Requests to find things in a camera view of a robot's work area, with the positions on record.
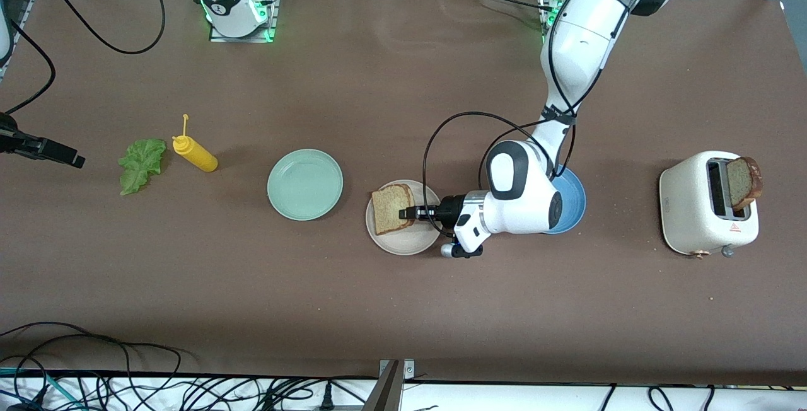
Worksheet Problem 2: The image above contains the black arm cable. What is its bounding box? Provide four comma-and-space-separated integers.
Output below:
0, 0, 167, 119
422, 0, 705, 235

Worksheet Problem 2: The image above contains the mint green plate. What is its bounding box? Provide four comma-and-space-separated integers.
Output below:
267, 148, 344, 221

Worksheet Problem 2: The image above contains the green lettuce leaf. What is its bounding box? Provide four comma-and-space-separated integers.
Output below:
118, 138, 168, 197

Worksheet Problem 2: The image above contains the teal cable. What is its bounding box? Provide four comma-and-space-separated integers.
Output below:
0, 367, 86, 410

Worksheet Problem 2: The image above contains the brown bread slice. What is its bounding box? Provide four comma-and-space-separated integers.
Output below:
371, 183, 417, 236
725, 156, 763, 212

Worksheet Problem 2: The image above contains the yellow squeeze bottle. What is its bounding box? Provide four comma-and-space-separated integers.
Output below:
171, 114, 219, 173

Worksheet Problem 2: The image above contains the black looped floor cable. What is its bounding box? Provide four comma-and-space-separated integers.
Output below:
0, 321, 190, 411

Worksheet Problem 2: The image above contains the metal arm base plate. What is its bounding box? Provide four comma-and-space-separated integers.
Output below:
208, 0, 279, 43

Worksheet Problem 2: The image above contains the beige plate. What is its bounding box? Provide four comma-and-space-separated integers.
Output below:
365, 179, 444, 256

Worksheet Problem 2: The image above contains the metal corner bracket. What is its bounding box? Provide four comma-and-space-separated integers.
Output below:
378, 359, 415, 381

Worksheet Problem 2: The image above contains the blue plate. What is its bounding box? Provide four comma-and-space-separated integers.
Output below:
543, 165, 587, 235

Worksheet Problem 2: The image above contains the white toaster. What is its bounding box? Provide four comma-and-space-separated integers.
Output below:
659, 150, 760, 257

